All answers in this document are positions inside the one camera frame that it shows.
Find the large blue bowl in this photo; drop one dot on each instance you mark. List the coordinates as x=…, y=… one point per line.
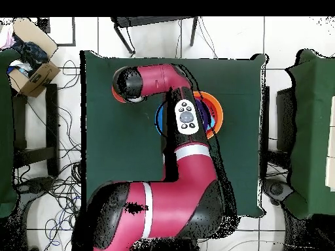
x=159, y=119

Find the blue cup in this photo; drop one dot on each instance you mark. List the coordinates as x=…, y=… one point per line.
x=212, y=123

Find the glossy red bowl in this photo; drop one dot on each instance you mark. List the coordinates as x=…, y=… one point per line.
x=212, y=109

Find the large orange bowl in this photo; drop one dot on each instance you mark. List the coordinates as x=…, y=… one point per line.
x=219, y=115

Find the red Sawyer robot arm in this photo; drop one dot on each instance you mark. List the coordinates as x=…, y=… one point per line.
x=170, y=196

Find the dark green tablecloth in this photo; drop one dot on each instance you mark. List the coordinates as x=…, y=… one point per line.
x=104, y=157

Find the black bench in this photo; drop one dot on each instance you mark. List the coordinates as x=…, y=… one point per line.
x=52, y=117

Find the black metal chair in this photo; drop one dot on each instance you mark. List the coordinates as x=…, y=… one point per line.
x=146, y=21

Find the cardboard box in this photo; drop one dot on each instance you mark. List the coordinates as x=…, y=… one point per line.
x=39, y=78

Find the green cloth covered table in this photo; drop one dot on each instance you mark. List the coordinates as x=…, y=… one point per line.
x=6, y=130
x=311, y=130

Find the dark blue cloth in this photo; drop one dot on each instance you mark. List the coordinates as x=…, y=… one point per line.
x=31, y=53

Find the white box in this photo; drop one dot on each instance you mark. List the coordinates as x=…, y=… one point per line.
x=331, y=130

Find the black floor box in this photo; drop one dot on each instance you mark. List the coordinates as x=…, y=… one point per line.
x=44, y=24

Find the pale pink cloth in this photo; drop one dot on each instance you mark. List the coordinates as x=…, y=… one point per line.
x=6, y=38

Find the dark grey pedestal foot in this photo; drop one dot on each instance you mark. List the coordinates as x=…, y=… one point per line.
x=36, y=185
x=277, y=188

